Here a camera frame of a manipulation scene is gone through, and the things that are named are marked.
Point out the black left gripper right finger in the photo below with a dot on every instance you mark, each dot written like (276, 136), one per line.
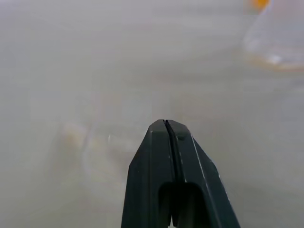
(202, 175)

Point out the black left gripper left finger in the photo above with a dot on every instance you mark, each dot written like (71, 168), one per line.
(147, 175)

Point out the clear plastic bag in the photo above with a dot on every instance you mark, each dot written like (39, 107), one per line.
(276, 35)

